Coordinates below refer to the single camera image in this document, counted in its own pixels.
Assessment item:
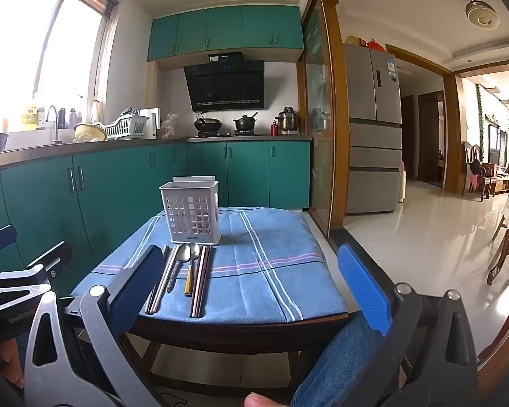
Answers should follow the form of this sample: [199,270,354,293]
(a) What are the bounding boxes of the blue striped cloth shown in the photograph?
[70,207,349,325]

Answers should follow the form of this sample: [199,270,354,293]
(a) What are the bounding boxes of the white cutting board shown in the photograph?
[146,107,161,138]

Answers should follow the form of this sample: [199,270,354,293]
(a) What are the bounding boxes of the white chopstick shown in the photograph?
[146,247,167,314]

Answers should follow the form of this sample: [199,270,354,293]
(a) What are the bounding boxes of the pink and black chopsticks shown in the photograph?
[189,246,208,318]

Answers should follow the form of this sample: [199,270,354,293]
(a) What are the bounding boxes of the black chopstick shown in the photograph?
[150,246,172,315]

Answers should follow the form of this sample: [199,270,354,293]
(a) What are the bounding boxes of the black range hood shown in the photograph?
[183,52,266,113]

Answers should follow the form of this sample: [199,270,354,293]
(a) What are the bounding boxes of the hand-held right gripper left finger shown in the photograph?
[24,245,170,407]

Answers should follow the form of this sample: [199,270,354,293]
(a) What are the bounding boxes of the silver refrigerator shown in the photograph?
[343,43,403,215]

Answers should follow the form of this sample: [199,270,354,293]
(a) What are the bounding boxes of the ceiling fan lamp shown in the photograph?
[464,0,500,30]

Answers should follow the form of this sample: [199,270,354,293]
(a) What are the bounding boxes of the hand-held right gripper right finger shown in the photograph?
[336,244,480,407]

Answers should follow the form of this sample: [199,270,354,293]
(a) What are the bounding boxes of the dark brown chopstick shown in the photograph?
[195,246,215,318]

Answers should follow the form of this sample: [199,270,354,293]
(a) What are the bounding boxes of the window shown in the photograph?
[0,0,119,136]

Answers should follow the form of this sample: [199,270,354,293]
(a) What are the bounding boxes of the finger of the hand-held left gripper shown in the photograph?
[0,241,73,306]
[0,225,18,259]

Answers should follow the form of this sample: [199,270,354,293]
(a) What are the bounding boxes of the white plastic utensil holder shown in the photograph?
[159,176,222,246]

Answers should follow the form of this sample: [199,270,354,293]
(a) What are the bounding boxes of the gas stove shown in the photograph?
[189,129,261,138]

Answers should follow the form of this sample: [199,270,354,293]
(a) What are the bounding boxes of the wooden dining chairs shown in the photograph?
[462,142,493,202]

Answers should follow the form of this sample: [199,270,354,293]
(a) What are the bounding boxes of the yellow oil bottle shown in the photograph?
[20,97,39,130]

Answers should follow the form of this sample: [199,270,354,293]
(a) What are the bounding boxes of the dark wooden table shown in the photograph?
[65,292,351,395]

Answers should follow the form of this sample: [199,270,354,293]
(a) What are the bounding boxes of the teal kitchen cabinets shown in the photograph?
[0,140,312,306]
[147,4,304,62]

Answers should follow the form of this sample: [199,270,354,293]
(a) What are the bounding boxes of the person's blue jeans leg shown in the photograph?
[290,313,403,407]

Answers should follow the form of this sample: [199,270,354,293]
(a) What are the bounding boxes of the clear plastic bag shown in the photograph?
[161,113,181,138]

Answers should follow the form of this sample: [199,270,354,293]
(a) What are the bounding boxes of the steel faucet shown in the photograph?
[46,105,66,145]

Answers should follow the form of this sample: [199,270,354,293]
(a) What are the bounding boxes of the black cooking pot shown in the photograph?
[232,112,259,132]

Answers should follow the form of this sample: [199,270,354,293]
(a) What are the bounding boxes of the grey kitchen countertop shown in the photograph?
[0,133,314,174]

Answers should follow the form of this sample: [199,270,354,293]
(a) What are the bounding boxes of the teal upper kitchen cabinets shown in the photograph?
[147,4,304,62]

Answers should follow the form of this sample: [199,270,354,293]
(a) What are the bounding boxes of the person's right hand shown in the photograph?
[244,392,290,407]

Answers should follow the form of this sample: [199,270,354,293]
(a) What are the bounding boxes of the wooden door frame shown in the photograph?
[386,44,463,193]

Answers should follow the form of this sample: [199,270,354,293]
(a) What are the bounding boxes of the orange items atop refrigerator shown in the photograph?
[343,36,387,52]

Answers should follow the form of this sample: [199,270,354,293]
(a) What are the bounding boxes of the steel stockpot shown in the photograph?
[276,107,300,133]

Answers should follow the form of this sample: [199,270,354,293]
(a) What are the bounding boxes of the yellow-handled spoon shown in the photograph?
[183,241,201,297]

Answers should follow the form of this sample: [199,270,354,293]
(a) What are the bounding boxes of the black wok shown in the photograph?
[194,111,223,133]

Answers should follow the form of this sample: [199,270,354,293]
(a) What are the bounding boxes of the wooden sliding glass door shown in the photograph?
[301,0,348,238]

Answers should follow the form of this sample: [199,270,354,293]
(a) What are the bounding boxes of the metal spoon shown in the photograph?
[166,244,191,294]

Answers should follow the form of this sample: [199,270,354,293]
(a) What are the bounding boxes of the white dish rack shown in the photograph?
[103,108,150,140]

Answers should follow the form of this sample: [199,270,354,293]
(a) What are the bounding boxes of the beige bowl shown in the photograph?
[73,123,108,142]

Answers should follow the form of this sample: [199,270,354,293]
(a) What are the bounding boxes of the green vine garland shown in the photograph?
[475,85,490,166]

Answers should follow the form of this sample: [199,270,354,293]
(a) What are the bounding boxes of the teal lower kitchen cabinets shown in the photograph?
[0,140,312,306]

